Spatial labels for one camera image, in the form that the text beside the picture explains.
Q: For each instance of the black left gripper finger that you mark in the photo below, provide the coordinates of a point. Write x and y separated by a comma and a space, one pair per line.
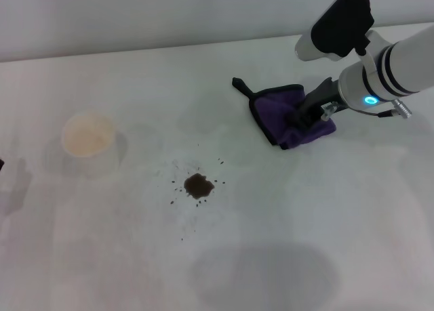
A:
1, 164

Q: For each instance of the small silver metal connector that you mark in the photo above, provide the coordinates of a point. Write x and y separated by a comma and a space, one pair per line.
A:
329, 110

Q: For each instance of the purple rag with black trim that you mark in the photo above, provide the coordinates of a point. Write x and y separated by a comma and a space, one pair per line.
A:
271, 109

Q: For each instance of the black liquid stain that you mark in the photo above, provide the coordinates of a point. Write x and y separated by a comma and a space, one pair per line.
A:
198, 186

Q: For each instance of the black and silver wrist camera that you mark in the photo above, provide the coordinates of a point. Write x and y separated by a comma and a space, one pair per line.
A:
339, 26

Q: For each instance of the white paper cup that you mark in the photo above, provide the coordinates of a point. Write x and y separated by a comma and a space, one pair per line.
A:
88, 136

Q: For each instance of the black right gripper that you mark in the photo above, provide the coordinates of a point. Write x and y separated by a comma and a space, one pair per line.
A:
318, 96

